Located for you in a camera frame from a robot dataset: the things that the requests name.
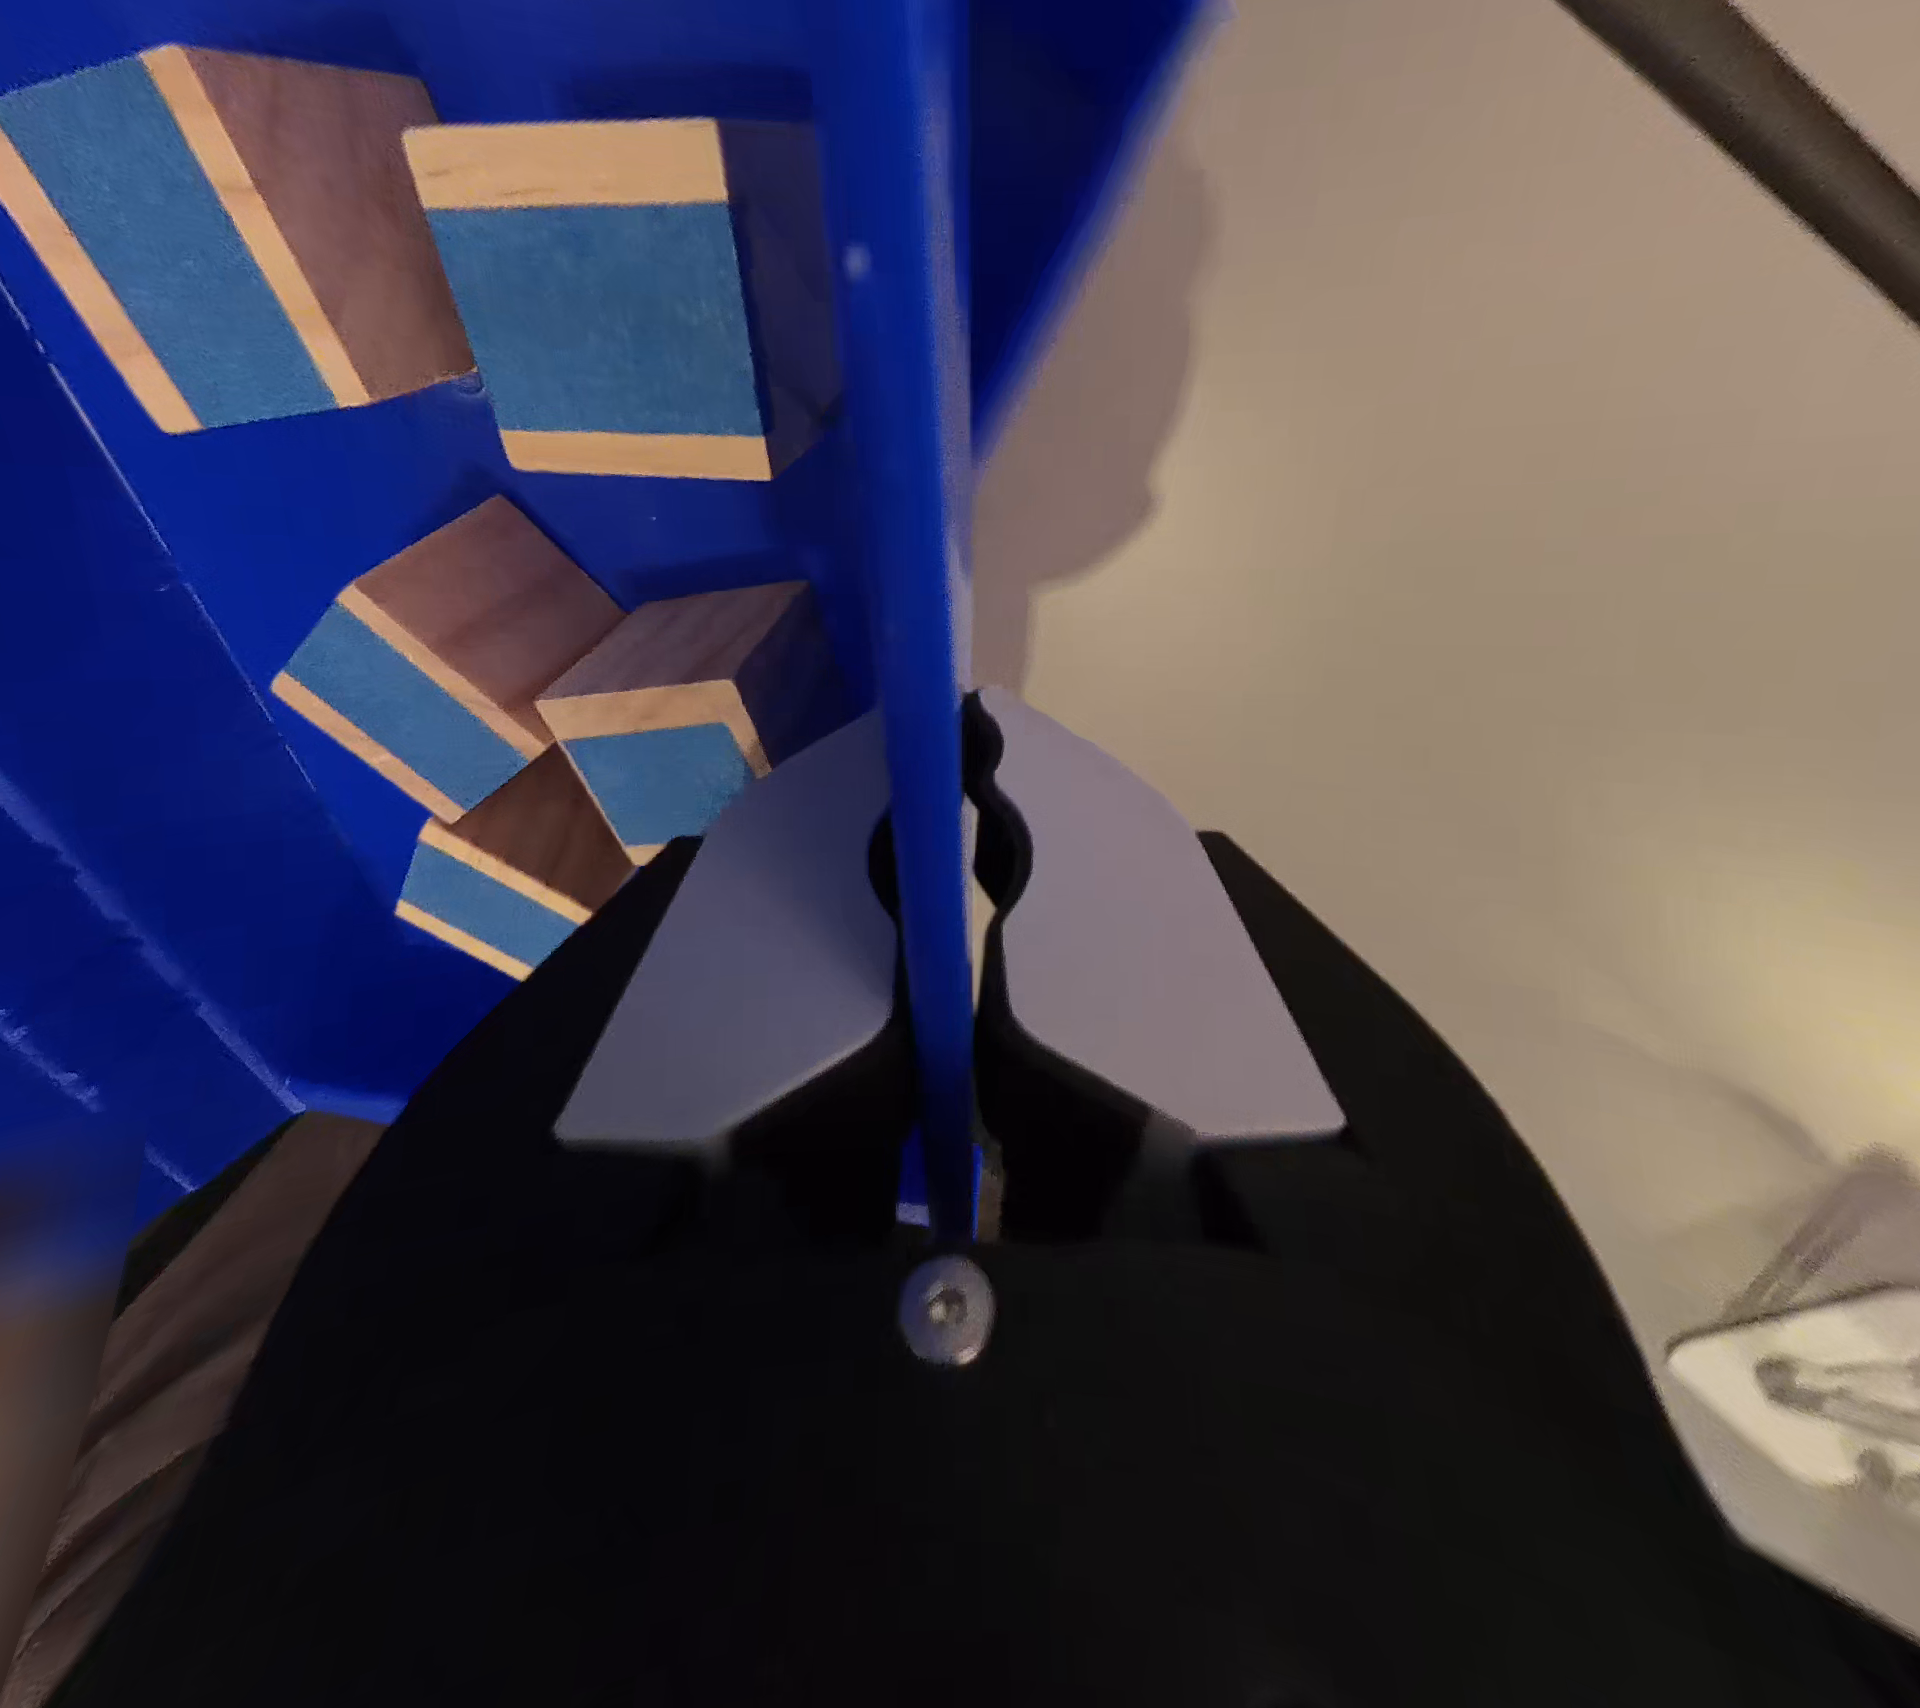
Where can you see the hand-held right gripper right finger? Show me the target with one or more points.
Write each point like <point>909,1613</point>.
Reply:
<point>1142,976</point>

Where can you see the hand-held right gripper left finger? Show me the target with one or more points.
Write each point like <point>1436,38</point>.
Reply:
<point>751,976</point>

